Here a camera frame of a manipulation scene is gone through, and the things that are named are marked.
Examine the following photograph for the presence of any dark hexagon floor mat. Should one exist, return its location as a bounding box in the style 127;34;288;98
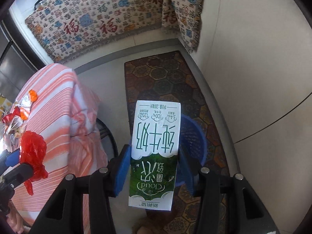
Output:
124;51;229;233

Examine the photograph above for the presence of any orange striped tablecloth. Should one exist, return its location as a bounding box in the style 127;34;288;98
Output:
6;63;108;233

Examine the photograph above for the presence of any orange white chip bag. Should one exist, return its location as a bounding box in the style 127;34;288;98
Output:
15;89;38;121

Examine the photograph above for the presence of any green white milk carton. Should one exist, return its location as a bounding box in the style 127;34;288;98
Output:
129;100;181;211

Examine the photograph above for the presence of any crushed red can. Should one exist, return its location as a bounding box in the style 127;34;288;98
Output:
19;130;48;196

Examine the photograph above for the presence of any patterned fu blanket small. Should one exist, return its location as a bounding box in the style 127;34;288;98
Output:
162;0;204;53

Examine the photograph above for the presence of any patterned fu blanket large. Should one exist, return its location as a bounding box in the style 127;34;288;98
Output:
25;0;162;63

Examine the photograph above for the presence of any blue plastic trash bin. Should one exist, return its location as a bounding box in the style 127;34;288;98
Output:
175;115;207;193

